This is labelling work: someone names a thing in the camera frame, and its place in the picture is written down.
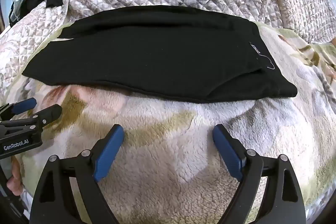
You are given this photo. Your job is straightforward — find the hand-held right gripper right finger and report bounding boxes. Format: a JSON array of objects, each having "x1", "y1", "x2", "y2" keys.
[{"x1": 212, "y1": 124, "x2": 307, "y2": 224}]

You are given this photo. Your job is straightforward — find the quilted floral pillow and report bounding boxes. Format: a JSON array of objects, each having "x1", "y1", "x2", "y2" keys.
[{"x1": 0, "y1": 0, "x2": 69, "y2": 104}]

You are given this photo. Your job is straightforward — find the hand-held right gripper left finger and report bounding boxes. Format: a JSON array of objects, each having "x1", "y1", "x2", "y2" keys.
[{"x1": 29, "y1": 124, "x2": 125, "y2": 224}]

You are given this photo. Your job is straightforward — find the black pants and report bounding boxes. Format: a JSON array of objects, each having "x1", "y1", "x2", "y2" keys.
[{"x1": 21, "y1": 6, "x2": 298, "y2": 103}]

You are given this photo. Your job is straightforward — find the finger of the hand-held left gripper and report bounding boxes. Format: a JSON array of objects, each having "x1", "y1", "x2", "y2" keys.
[
  {"x1": 0, "y1": 98, "x2": 37, "y2": 120},
  {"x1": 0, "y1": 105, "x2": 63, "y2": 136}
]

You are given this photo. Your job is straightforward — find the floral fleece blanket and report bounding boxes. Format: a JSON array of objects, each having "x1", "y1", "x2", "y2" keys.
[{"x1": 0, "y1": 22, "x2": 336, "y2": 224}]

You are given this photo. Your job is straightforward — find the person's left hand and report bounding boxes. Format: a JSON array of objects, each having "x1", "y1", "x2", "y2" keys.
[{"x1": 6, "y1": 157, "x2": 26, "y2": 197}]

